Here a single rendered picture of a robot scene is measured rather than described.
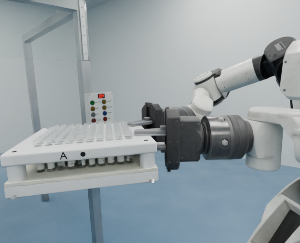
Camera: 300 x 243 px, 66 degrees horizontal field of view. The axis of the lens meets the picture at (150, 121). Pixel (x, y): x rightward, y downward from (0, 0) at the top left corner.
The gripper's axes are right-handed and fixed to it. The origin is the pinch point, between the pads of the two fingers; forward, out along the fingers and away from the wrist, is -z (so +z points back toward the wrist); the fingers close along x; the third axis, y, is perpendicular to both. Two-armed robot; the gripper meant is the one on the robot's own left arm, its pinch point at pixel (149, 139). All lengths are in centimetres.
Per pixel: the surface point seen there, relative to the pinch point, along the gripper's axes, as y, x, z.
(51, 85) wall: 468, -17, -189
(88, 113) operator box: 97, 5, -33
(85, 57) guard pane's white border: 101, -28, -34
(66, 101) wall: 490, 20, -168
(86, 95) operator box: 97, -6, -34
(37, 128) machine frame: 186, 29, -103
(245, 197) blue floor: 168, 100, 101
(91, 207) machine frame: 102, 68, -36
